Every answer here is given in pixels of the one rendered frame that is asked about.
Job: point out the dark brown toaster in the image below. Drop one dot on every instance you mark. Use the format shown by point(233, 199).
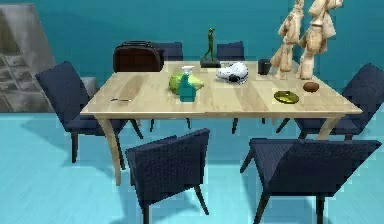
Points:
point(137, 57)

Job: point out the thin dark table knife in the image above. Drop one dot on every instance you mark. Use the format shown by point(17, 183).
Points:
point(120, 99)

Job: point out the green lettuce head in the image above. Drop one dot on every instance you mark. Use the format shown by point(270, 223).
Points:
point(175, 83)

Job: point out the yellow-green plate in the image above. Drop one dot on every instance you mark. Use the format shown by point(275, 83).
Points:
point(286, 97)

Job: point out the green figure statuette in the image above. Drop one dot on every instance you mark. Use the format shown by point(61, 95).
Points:
point(210, 50)

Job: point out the grey shelving unit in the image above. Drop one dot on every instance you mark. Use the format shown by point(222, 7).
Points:
point(20, 60)

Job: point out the light wooden dining table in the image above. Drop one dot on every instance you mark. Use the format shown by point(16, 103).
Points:
point(233, 96)

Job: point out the brown potato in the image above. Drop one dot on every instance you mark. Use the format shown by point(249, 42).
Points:
point(311, 86)

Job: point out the teal spray bottle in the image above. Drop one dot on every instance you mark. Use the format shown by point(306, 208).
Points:
point(187, 87)

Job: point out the dark blue dining chair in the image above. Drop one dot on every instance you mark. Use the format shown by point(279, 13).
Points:
point(168, 170)
point(171, 50)
point(361, 100)
point(230, 51)
point(68, 96)
point(310, 166)

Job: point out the black cup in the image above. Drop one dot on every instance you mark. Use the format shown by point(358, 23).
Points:
point(264, 66)

